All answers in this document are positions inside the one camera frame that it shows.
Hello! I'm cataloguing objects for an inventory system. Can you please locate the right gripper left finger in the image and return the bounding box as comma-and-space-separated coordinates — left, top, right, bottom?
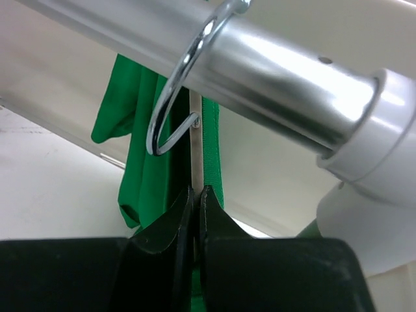
128, 187, 194, 311

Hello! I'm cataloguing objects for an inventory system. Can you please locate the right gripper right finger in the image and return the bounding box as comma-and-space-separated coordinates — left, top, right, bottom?
199, 185, 256, 311

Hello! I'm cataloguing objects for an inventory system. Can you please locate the green t shirt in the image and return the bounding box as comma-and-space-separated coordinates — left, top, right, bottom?
91, 55, 224, 311

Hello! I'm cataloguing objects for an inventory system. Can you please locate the grey clothes hanger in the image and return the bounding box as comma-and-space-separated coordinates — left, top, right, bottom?
145, 0, 254, 189

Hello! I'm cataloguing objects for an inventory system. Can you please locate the metal clothes rack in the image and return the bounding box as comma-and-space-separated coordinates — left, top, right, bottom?
12, 0, 416, 238

